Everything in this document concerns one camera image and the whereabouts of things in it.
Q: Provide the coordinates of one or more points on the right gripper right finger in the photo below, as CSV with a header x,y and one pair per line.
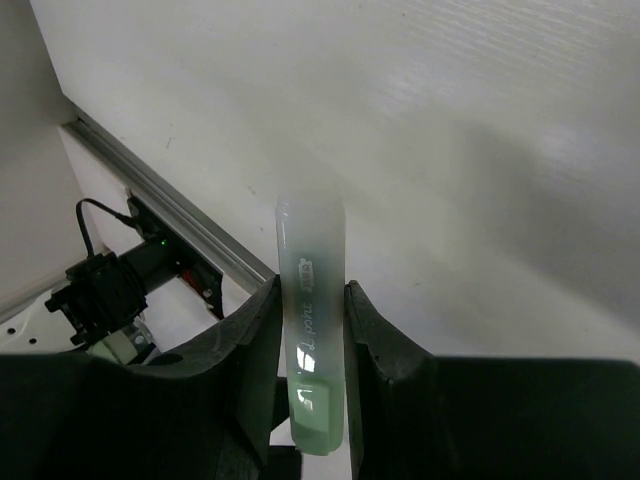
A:
x,y
415,415

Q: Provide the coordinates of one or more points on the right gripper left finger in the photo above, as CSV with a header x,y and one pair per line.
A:
x,y
203,410

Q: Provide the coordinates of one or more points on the green highlighter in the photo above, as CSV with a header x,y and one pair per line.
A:
x,y
311,237

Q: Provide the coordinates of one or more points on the shiny white cover sheet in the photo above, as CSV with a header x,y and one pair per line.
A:
x,y
175,315

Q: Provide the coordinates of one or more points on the aluminium rail frame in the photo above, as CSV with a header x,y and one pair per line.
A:
x,y
201,233

